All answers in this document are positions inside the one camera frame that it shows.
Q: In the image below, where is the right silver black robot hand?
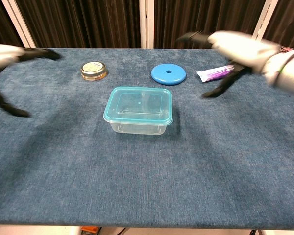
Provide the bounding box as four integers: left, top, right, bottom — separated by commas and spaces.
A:
175, 30, 280, 99

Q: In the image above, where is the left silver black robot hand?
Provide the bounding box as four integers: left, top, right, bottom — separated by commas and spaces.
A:
0, 43, 62, 118

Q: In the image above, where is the clear plastic container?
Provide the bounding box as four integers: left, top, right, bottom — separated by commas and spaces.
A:
107, 92, 172, 136
102, 86, 174, 126

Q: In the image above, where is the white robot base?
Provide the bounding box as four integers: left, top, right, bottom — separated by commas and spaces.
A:
0, 224, 80, 235

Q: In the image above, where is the purple white tube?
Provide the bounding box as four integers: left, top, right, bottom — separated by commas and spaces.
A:
196, 65, 236, 83

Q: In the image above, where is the blue disc with hole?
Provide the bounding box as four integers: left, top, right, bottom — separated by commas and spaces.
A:
150, 63, 187, 86

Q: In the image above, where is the dark pleated curtain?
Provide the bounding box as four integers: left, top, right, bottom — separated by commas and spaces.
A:
0, 0, 294, 49

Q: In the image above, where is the round metal tin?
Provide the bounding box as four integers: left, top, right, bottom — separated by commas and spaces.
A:
80, 61, 108, 82

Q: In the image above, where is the blue fabric table cover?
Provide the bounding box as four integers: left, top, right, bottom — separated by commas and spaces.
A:
0, 47, 294, 233

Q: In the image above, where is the white metal frame post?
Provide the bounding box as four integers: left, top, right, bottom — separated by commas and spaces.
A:
251, 0, 279, 40
139, 0, 155, 49
1, 0, 37, 49

